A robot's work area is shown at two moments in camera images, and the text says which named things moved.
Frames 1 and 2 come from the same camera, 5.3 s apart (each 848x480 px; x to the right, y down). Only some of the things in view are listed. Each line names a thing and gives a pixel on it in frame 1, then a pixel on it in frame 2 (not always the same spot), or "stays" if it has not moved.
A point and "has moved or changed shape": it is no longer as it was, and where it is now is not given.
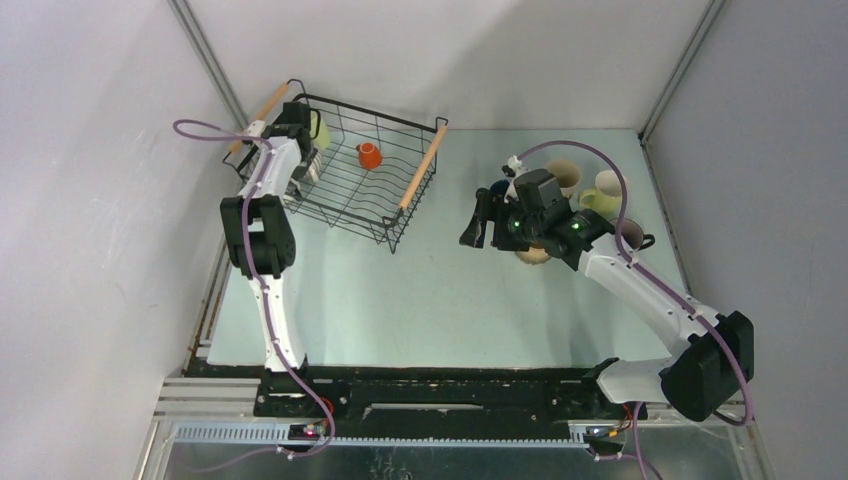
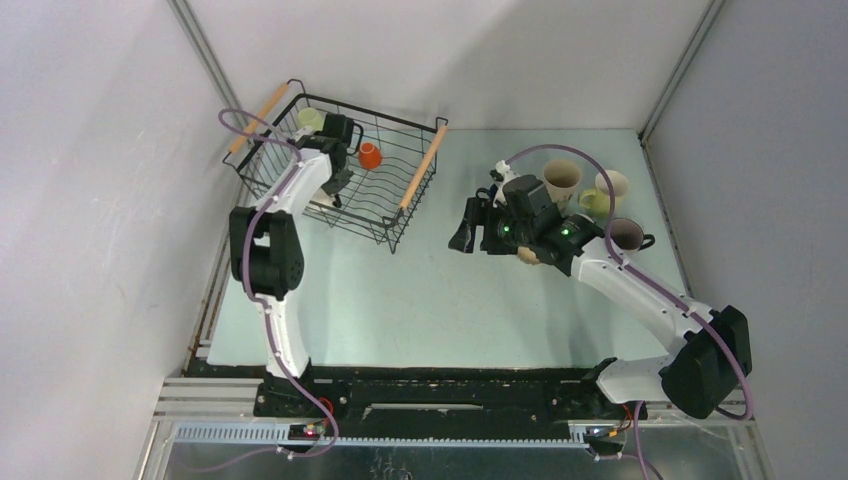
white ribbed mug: x=292 y=190 has moved or changed shape
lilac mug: x=633 y=235 stays
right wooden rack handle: x=423 y=168 stays
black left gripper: x=304 y=167 to x=332 y=188
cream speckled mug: x=534 y=255 stays
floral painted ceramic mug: x=566 y=174 stays
